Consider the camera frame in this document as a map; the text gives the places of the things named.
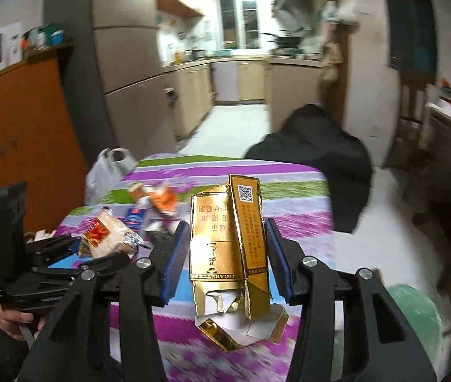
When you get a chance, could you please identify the striped floral tablecloth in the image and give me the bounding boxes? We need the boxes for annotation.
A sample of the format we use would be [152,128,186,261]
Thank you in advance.
[48,155,333,382]

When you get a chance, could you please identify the person's left hand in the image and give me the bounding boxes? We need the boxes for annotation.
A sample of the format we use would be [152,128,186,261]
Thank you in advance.
[0,304,45,341]

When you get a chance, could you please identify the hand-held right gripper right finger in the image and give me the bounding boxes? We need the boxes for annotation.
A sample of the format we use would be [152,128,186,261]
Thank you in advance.
[265,219,437,382]

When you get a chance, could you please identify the green lined trash bin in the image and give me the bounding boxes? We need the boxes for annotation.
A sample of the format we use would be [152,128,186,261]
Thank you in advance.
[386,284,443,375]

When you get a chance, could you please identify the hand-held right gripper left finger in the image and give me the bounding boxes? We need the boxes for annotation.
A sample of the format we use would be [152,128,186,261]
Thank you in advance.
[19,221,190,382]

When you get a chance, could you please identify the black bag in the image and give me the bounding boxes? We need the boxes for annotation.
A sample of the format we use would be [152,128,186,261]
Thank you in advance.
[245,103,373,232]

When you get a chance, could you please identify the orange wooden cabinet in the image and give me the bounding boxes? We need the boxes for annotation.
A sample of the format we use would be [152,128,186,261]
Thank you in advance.
[0,53,91,263]

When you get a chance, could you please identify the orange white carton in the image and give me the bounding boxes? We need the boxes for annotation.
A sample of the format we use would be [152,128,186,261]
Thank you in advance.
[129,182,177,216]

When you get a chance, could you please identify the beige kitchen base cabinets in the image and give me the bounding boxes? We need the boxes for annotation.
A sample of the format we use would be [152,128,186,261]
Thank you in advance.
[162,58,325,136]

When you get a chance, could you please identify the black wok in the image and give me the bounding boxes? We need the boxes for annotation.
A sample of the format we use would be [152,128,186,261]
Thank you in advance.
[260,32,302,47]

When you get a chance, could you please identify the gold cigarette box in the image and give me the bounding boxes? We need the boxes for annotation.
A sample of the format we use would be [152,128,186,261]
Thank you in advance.
[190,174,290,351]

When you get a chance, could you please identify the dark window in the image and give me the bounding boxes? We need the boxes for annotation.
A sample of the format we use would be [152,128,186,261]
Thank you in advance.
[382,0,435,76]

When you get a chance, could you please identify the steel range hood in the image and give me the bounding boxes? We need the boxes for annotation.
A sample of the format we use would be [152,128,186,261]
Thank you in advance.
[271,0,309,28]

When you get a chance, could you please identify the hanging cloths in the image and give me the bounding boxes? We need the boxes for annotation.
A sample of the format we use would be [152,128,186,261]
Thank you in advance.
[321,4,359,88]

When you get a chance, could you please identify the white plastic bag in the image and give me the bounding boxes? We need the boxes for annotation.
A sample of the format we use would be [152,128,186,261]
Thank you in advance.
[86,147,139,204]

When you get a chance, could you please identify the grey refrigerator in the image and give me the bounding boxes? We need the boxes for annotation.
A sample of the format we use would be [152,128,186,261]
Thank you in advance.
[43,0,178,148]

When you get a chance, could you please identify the clear snack wrapper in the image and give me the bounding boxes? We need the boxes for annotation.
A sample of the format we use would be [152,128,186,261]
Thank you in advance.
[78,207,143,259]

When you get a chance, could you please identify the kitchen window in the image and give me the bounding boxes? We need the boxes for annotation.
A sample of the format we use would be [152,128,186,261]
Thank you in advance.
[218,0,260,48]

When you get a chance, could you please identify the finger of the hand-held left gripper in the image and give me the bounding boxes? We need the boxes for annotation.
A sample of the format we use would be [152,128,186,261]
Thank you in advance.
[24,234,84,257]
[35,252,131,284]

